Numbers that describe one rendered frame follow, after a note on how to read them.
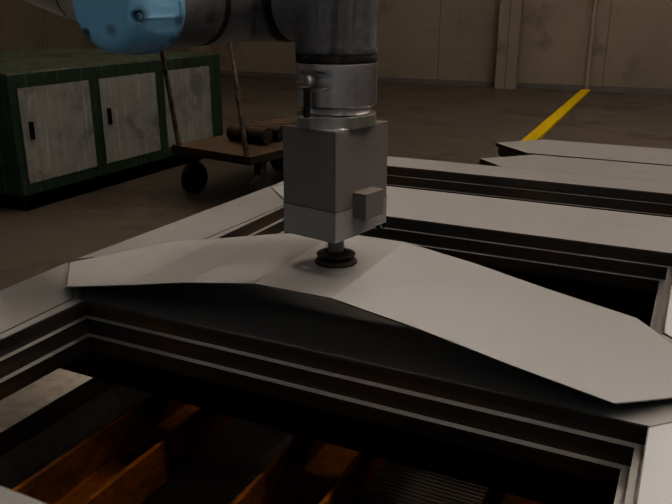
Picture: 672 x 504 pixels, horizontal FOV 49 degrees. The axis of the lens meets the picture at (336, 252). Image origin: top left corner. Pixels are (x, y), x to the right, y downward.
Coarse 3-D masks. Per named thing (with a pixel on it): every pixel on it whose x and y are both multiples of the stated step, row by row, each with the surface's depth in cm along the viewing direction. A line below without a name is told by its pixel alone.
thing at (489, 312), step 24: (456, 288) 70; (480, 288) 71; (504, 288) 72; (528, 288) 73; (432, 312) 65; (456, 312) 65; (480, 312) 66; (504, 312) 67; (528, 312) 68; (456, 336) 61; (480, 336) 62; (504, 336) 63; (504, 360) 59
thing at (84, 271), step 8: (136, 248) 93; (144, 248) 92; (152, 248) 92; (104, 256) 91; (112, 256) 91; (120, 256) 90; (128, 256) 89; (136, 256) 89; (88, 264) 88; (96, 264) 88; (104, 264) 87; (112, 264) 86; (72, 272) 85; (80, 272) 85; (88, 272) 84; (96, 272) 84; (72, 280) 81; (80, 280) 81
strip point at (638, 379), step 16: (640, 320) 70; (640, 336) 67; (656, 336) 68; (640, 352) 64; (656, 352) 65; (624, 368) 61; (640, 368) 61; (656, 368) 62; (624, 384) 59; (640, 384) 59; (656, 384) 59; (624, 400) 56; (640, 400) 57; (656, 400) 57
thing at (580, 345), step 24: (552, 312) 69; (576, 312) 70; (600, 312) 71; (528, 336) 64; (552, 336) 64; (576, 336) 65; (600, 336) 66; (624, 336) 67; (528, 360) 60; (552, 360) 60; (576, 360) 61; (600, 360) 62; (576, 384) 57; (600, 384) 58
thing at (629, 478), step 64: (448, 192) 138; (512, 192) 133; (576, 192) 129; (640, 192) 124; (512, 256) 102; (576, 256) 98; (640, 256) 95; (64, 320) 76; (128, 320) 76; (192, 320) 74; (256, 320) 74; (320, 320) 74; (384, 320) 74; (0, 384) 68; (256, 384) 69; (320, 384) 67; (384, 384) 64; (448, 384) 62; (512, 384) 61; (512, 448) 59; (576, 448) 57; (640, 448) 55
